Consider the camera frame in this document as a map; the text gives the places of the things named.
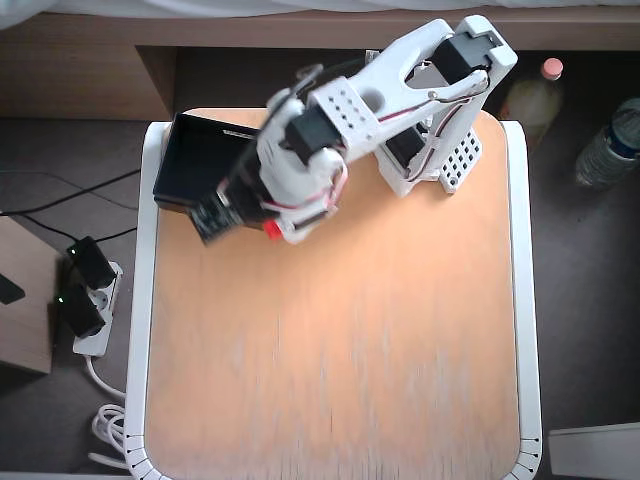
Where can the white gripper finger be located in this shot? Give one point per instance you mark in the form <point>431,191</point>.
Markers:
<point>312,227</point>

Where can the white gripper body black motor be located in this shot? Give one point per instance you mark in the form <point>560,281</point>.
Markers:
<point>296,229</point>

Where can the red lego block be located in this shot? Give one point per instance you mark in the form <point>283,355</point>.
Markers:
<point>273,230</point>

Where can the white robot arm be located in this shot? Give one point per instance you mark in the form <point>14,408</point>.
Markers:
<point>400,75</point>

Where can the black rectangular bin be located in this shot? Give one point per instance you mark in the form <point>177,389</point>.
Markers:
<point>195,160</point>

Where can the black power adapter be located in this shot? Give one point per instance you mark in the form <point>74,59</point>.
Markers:
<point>77,310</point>
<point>92,260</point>

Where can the white power strip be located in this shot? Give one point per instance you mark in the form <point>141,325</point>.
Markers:
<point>102,300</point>

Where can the white bed sheet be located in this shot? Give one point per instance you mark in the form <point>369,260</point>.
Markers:
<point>150,7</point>

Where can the yellow bottle pink cap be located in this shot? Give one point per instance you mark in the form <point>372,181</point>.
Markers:
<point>535,100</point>

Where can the light wooden box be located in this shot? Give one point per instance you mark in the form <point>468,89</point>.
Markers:
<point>25,330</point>

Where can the clear water bottle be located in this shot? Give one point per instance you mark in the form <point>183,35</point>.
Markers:
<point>605,145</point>

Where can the white box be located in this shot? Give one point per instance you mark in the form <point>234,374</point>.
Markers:
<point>595,452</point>

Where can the black camera circuit board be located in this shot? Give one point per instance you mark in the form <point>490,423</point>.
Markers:
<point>216,220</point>

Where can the white table frame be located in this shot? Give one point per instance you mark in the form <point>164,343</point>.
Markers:
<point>142,300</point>

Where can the brown wooden bed frame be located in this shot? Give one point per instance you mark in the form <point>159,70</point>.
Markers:
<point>75,65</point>

